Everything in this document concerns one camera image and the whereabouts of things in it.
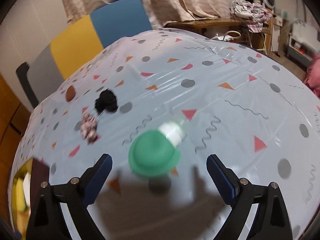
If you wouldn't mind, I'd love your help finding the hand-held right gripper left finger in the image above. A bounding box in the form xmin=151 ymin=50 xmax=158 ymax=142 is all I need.
xmin=26 ymin=154 xmax=113 ymax=240

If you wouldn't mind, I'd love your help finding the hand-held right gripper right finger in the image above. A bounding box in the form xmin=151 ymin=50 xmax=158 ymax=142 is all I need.
xmin=206 ymin=154 xmax=293 ymax=240

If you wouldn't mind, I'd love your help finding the white bottle with green lid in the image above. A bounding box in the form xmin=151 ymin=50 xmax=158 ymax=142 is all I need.
xmin=128 ymin=121 xmax=187 ymax=179

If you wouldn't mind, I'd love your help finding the floral scrunchie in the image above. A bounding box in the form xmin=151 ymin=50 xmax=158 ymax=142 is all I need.
xmin=79 ymin=113 xmax=98 ymax=144

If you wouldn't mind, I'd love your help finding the black scrunchie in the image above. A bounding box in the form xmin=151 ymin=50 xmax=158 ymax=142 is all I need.
xmin=94 ymin=89 xmax=118 ymax=114

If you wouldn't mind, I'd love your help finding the patterned plastic tablecloth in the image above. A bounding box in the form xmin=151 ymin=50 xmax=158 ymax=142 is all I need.
xmin=9 ymin=27 xmax=320 ymax=240

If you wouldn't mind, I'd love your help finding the wooden cabinet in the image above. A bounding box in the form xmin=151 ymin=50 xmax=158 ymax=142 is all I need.
xmin=0 ymin=74 xmax=32 ymax=150

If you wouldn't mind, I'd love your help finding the grey yellow blue chair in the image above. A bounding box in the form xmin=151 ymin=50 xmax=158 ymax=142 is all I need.
xmin=26 ymin=0 xmax=153 ymax=110

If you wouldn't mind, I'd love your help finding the pink cloth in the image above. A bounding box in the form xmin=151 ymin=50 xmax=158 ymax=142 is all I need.
xmin=303 ymin=55 xmax=320 ymax=93

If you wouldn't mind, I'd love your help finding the white storage cabinet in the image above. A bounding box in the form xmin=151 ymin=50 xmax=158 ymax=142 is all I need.
xmin=285 ymin=24 xmax=320 ymax=70

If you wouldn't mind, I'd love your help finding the wooden side table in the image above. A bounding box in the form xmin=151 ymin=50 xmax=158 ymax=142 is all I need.
xmin=164 ymin=17 xmax=274 ymax=55

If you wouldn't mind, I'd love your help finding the pile of patterned clothes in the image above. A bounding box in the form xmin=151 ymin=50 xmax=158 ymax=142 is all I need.
xmin=230 ymin=0 xmax=272 ymax=33

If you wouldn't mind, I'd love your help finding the white ring cable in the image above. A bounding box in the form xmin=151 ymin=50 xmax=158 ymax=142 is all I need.
xmin=217 ymin=30 xmax=242 ymax=42

